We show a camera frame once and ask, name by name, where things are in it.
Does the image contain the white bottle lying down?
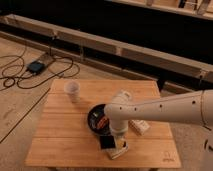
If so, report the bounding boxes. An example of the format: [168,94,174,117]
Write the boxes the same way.
[130,120,150,135]

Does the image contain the translucent plastic cup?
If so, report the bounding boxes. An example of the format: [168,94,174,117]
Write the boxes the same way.
[64,81,80,103]

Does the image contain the blue power adapter box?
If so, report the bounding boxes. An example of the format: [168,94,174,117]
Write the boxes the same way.
[27,61,45,74]

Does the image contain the wooden shelf frame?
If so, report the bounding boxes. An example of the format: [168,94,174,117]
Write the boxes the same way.
[0,0,213,90]

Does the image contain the black bowl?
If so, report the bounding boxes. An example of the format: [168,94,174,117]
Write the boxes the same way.
[87,104,110,136]

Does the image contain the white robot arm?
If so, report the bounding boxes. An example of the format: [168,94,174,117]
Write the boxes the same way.
[104,90,213,144]

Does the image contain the black eraser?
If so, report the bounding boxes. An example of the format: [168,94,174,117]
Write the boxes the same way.
[99,136,115,149]

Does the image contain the wooden table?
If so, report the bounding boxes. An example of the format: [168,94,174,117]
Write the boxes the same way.
[26,79,181,169]

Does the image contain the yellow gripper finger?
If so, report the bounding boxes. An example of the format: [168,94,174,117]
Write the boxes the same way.
[115,137,126,149]

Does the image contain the brown snack bar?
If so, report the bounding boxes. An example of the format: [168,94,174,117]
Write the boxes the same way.
[96,116,109,129]

